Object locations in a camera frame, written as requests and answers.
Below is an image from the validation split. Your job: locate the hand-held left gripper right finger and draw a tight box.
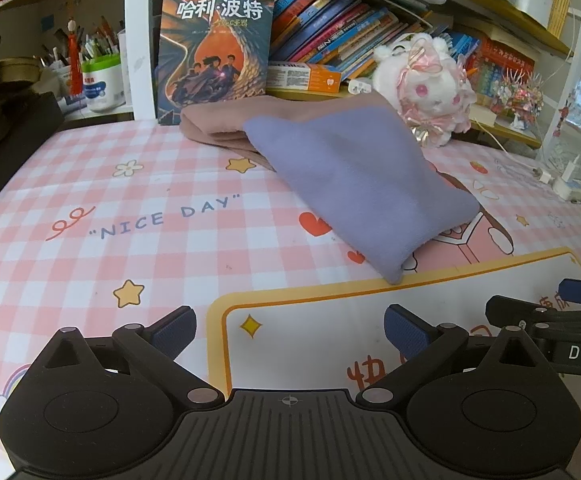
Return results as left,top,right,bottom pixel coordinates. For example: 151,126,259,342
355,304,558,409

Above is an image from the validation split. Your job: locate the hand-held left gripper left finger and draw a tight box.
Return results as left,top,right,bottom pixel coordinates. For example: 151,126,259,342
29,305,227,411

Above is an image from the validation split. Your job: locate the purple and brown sweater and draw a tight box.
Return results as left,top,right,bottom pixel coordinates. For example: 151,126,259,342
180,91,481,285

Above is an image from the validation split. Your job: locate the white charger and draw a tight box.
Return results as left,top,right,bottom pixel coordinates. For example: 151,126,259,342
553,155,581,201

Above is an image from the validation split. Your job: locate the white flat box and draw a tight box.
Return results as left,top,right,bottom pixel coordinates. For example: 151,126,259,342
465,102,499,129

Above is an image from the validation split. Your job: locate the colourful beaded ornament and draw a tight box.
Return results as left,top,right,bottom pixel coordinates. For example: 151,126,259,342
490,67,546,128

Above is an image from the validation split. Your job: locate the white pink plush bunny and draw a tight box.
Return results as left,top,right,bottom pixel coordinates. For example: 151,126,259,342
373,32,477,148

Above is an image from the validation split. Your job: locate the red boxed book set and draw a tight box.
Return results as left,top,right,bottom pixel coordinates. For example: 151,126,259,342
475,37,536,111

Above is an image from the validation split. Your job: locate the white jar green lid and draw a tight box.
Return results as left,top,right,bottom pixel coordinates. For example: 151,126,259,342
80,54,125,113

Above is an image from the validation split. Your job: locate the wooden bookshelf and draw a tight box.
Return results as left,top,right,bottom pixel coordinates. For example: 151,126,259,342
265,0,573,151

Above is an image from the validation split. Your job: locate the dragon cover book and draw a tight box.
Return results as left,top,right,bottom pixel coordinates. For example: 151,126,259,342
153,0,276,126

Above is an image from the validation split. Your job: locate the orange white toothpaste box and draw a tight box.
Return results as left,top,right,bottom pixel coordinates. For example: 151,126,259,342
266,60,343,93

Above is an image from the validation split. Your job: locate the red tassel charm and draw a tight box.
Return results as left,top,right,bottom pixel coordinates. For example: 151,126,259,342
66,20,84,98

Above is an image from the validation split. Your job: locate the dark olive jacket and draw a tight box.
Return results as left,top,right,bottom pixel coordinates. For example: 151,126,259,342
0,20,46,151

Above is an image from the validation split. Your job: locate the row of colourful books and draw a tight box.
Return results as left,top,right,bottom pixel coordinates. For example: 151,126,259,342
265,0,481,81

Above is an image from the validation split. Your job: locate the white cable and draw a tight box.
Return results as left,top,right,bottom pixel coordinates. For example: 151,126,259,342
470,120,557,183

